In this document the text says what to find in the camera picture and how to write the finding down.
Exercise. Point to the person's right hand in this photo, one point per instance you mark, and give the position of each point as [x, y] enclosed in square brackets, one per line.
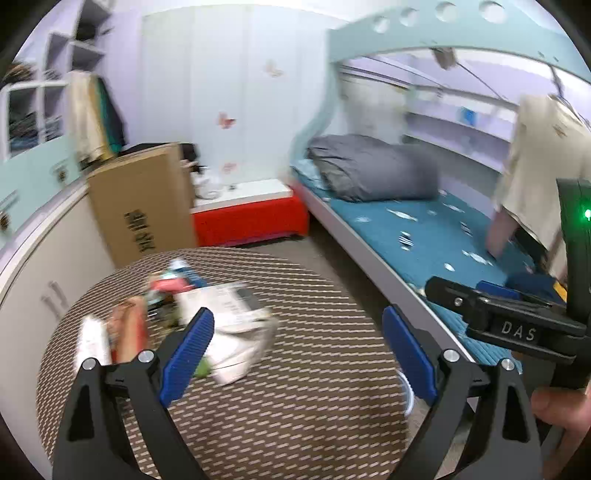
[558, 408]

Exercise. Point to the beige butterfly sticker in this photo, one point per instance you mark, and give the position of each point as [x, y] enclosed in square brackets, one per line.
[273, 69]

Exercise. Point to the blue wrapper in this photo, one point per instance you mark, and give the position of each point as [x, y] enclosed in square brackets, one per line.
[187, 272]

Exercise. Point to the clothes hanger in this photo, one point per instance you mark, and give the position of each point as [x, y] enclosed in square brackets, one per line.
[561, 92]

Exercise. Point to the orange snack wrapper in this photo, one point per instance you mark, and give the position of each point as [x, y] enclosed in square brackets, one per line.
[129, 332]

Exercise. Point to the beige hanging object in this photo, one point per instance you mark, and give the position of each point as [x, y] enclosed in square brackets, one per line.
[443, 56]

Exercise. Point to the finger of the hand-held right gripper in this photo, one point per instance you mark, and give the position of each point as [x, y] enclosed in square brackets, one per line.
[498, 289]
[489, 318]

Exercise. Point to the pinecone drawer knob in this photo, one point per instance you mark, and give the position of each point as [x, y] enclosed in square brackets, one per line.
[60, 173]
[4, 222]

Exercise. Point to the black hanging jacket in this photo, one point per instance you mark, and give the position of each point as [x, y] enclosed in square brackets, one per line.
[121, 124]

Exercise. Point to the brown dotted round tablecloth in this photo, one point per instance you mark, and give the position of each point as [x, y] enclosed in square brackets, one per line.
[300, 369]

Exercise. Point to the white cloth bundle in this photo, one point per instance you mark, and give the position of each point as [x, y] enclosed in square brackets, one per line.
[207, 182]

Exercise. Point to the green scrap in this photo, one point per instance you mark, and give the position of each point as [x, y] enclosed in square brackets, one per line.
[202, 369]

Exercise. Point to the teal bunk bed frame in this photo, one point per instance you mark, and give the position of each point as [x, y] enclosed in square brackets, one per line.
[360, 37]

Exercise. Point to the small blue box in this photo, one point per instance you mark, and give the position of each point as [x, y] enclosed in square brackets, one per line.
[467, 115]

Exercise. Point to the folded dark clothes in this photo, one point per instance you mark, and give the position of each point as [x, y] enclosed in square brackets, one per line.
[22, 131]

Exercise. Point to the person in beige shirt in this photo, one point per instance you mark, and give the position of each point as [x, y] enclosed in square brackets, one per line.
[535, 161]

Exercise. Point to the green hanging jacket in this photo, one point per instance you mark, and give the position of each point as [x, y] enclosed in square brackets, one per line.
[108, 120]

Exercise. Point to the faded butterfly sticker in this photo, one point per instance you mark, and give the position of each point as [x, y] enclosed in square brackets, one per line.
[229, 167]

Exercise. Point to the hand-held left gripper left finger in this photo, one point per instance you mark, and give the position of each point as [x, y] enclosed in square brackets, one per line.
[189, 355]

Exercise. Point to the pink wrapper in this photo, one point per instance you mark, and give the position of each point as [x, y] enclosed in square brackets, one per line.
[166, 287]

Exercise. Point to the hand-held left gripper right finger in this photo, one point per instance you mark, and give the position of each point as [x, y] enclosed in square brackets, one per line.
[408, 355]

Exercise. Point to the lavender stair shelf unit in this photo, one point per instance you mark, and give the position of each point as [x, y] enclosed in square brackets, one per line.
[51, 60]

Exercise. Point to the pink butterfly sticker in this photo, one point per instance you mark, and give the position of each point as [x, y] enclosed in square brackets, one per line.
[226, 120]

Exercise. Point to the red bench with white top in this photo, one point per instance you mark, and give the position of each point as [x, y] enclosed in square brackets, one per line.
[249, 221]

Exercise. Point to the lavender bed wall shelf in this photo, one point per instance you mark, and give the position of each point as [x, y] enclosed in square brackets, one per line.
[461, 134]

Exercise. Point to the blue candy print bedsheet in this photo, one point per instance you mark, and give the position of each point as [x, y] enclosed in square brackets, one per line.
[406, 230]

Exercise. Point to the pile of clothes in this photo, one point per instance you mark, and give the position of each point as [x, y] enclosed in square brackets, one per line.
[16, 73]

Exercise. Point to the black cloth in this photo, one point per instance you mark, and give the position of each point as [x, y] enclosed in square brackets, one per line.
[189, 152]

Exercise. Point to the dark blue garment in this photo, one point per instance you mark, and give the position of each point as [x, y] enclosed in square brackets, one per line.
[531, 282]

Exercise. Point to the tall cardboard box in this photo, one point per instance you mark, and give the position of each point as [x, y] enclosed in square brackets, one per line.
[143, 207]

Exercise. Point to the white snack packet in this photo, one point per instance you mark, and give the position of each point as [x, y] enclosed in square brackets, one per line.
[92, 341]

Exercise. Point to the white low cabinet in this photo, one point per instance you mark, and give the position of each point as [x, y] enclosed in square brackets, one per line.
[46, 258]

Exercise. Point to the blue checkered pillow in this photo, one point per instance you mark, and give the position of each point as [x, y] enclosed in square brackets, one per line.
[307, 173]

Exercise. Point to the grey duvet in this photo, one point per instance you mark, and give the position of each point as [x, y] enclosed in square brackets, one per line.
[374, 168]

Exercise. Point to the cream hanging hoodie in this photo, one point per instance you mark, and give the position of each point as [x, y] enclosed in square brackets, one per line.
[85, 115]

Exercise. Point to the white paper package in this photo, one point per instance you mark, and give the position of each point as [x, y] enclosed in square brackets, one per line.
[235, 323]

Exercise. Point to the white wardrobe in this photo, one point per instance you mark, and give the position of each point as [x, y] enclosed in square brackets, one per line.
[207, 69]

